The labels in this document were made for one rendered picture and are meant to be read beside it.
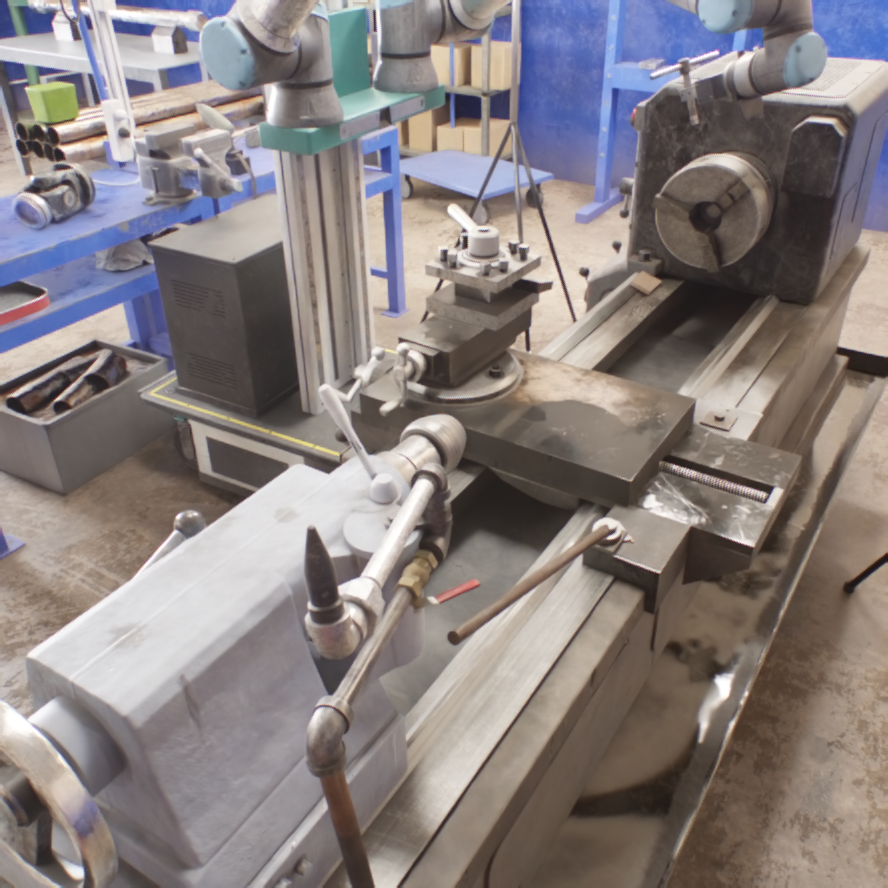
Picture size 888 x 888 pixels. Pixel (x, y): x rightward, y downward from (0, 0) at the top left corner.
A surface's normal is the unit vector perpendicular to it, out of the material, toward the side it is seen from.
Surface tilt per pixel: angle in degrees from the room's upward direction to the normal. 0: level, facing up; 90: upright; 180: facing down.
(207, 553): 0
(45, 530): 0
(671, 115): 90
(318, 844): 90
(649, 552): 0
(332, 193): 90
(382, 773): 90
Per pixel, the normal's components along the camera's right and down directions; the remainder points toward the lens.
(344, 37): 0.88, 0.25
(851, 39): -0.53, 0.44
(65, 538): 0.00, -0.85
